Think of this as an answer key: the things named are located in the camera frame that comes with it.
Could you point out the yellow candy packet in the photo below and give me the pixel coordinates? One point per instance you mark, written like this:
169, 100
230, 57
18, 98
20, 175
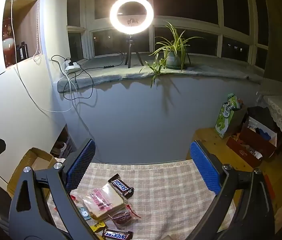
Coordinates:
97, 227

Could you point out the grey windowsill mat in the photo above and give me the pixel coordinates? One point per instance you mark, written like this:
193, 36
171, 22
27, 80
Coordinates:
136, 70

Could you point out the dark bottle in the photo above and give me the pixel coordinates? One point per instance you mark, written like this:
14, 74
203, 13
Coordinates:
22, 52

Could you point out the teal small packet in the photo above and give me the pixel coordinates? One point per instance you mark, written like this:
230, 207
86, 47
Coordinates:
83, 213

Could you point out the black bag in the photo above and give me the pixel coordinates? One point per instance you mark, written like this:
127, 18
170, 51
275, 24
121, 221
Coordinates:
258, 115

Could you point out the white power strip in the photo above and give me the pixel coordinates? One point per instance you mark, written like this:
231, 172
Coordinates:
72, 67

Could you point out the black tripod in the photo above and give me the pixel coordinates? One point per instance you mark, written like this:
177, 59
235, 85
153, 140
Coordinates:
130, 52

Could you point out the wooden wall shelf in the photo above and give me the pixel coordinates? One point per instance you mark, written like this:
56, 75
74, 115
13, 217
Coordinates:
28, 30

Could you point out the brown cardboard box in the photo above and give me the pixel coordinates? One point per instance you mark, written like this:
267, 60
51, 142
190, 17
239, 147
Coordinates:
38, 161

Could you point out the dark red snack packet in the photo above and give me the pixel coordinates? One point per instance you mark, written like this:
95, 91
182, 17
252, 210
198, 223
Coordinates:
119, 218

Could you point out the sliced bread packet pink label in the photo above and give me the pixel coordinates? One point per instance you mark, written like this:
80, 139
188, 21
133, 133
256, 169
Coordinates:
103, 200

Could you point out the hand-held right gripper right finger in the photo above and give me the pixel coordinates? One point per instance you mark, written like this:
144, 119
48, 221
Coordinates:
203, 165

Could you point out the green gift bag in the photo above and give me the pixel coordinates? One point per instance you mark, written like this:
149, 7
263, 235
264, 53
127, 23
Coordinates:
223, 120

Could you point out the red cardboard box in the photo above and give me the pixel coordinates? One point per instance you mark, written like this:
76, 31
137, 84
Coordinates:
243, 150

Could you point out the grey plastic crate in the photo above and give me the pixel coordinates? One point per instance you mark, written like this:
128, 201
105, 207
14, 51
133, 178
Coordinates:
67, 146

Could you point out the red vase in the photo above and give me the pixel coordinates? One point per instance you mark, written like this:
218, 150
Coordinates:
8, 50

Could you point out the brown chocolate bar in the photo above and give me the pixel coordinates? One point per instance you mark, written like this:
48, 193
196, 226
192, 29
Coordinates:
117, 234
121, 185

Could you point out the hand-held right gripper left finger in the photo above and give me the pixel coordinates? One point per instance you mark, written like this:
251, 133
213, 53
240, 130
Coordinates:
80, 165

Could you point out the potted spider plant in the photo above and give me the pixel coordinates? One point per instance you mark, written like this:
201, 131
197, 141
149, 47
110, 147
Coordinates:
173, 60

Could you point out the light wooden stool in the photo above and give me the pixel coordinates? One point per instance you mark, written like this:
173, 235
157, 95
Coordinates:
211, 140

